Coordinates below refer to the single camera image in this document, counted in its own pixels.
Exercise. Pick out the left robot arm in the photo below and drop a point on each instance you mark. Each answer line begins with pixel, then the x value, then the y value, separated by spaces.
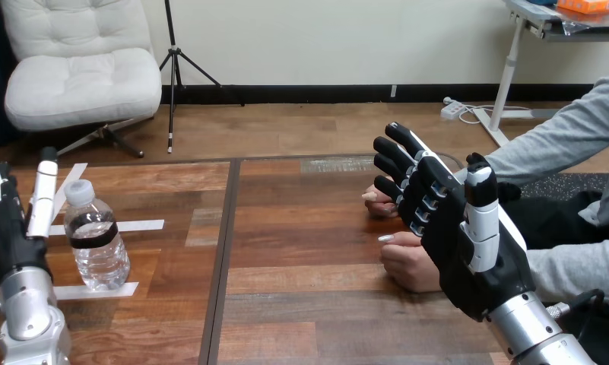
pixel 29 312

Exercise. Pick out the clear water bottle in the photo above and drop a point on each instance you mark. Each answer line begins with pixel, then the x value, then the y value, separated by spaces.
pixel 96 247

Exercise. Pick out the person's hand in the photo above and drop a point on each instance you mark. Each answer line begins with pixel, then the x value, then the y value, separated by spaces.
pixel 410 264
pixel 379 204

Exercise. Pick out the dark speckled floor mat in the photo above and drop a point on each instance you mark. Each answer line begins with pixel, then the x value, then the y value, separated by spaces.
pixel 561 184

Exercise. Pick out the black tripod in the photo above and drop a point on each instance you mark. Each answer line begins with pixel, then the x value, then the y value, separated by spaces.
pixel 172 65

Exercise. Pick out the white desk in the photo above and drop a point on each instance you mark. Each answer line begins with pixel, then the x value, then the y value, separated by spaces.
pixel 505 80

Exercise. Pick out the orange thing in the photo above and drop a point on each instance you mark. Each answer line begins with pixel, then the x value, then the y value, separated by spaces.
pixel 586 5

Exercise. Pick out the white cushioned chair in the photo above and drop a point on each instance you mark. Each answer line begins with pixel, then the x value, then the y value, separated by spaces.
pixel 82 80

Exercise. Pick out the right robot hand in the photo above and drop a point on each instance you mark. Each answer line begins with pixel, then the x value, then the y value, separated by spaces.
pixel 455 242

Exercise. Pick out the white power strip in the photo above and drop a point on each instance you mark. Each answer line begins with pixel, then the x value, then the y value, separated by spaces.
pixel 452 109

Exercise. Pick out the person's forearm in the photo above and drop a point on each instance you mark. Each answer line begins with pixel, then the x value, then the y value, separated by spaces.
pixel 561 136
pixel 581 267

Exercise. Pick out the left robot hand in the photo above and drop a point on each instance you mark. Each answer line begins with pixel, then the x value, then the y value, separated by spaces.
pixel 12 242

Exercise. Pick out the person's body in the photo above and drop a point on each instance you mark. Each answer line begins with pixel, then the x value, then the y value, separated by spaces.
pixel 556 216

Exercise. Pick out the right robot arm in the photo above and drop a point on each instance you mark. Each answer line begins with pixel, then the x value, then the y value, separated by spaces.
pixel 531 332

